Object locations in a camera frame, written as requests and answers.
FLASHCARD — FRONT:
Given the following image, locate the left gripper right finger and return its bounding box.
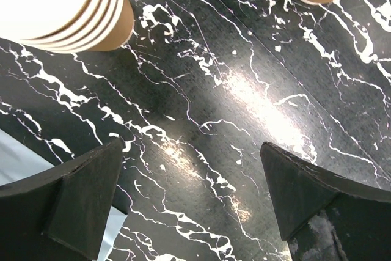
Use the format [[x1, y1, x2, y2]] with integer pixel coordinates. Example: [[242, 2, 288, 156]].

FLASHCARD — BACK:
[[260, 142, 390, 260]]

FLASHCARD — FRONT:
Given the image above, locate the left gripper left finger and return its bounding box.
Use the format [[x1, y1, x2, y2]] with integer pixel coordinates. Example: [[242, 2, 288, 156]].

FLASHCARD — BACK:
[[0, 137, 125, 261]]

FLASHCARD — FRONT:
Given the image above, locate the light blue paper bag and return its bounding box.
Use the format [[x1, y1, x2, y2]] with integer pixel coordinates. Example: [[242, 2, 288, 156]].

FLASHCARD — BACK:
[[0, 128, 128, 261]]

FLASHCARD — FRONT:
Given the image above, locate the black marble pattern mat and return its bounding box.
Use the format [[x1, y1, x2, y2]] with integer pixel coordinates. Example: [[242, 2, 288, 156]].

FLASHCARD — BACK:
[[1, 0, 390, 260]]

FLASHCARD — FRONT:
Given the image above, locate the stack of paper cups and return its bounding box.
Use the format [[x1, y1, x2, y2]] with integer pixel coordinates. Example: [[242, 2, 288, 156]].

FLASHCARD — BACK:
[[1, 0, 134, 54]]

